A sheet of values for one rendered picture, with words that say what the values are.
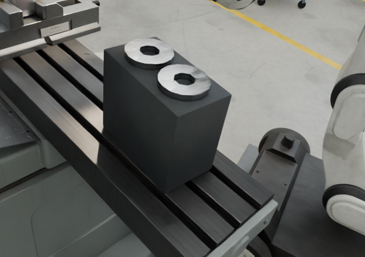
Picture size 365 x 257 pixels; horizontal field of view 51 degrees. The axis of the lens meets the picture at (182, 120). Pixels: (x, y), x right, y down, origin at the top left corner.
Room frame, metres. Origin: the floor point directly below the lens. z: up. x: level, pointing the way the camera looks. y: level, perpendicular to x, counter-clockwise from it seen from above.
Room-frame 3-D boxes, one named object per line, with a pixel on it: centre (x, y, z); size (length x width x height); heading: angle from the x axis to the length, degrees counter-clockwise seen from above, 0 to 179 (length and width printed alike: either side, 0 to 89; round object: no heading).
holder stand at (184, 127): (0.56, 0.04, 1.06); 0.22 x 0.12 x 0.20; 46
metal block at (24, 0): (0.88, 0.46, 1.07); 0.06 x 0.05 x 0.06; 54
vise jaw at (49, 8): (0.93, 0.43, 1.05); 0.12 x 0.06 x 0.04; 54
